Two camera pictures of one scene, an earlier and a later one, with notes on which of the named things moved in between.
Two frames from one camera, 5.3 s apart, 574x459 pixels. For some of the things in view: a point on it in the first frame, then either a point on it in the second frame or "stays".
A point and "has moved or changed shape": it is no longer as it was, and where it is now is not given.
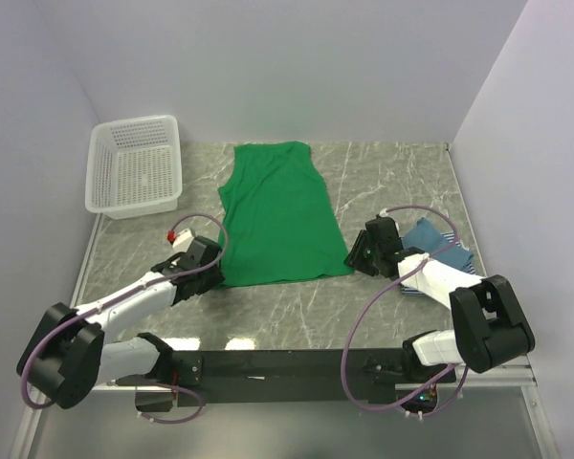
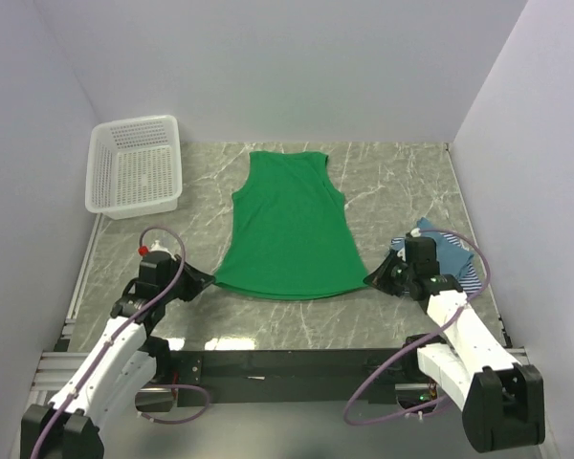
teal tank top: (427, 238) stays
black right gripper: (354, 257) -> (380, 278)
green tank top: (277, 223) has moved or changed shape
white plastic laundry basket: (133, 166) stays
